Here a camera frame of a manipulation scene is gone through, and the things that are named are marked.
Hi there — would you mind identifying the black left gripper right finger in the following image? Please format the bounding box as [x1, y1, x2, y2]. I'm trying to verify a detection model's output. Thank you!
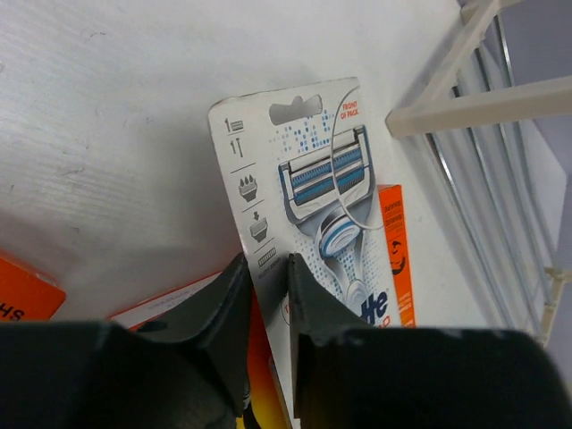
[287, 254, 571, 428]

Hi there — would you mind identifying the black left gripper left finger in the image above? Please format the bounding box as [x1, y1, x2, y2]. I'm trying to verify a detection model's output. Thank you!
[1, 254, 252, 428]

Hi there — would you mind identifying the white Gillette Skinguard razor pack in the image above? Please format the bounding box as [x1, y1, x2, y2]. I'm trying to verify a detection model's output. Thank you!
[207, 77, 400, 428]

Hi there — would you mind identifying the cream metal-rod shelf rack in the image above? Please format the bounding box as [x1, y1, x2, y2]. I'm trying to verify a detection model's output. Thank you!
[385, 1, 571, 345]

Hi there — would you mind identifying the orange Gillette Fusion5 box middle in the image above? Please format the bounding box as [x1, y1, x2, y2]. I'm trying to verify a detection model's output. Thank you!
[108, 273, 291, 428]

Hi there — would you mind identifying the orange gillette fusion5 box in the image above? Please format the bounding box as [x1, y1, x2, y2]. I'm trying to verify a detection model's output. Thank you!
[1, 253, 66, 322]
[108, 273, 291, 428]
[377, 184, 416, 328]

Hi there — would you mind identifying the orange Gillette Fusion5 box left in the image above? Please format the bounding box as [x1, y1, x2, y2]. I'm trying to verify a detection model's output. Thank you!
[1, 253, 66, 322]

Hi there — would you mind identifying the orange Gillette Fusion5 box right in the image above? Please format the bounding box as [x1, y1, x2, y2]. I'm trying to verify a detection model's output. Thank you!
[377, 184, 416, 328]

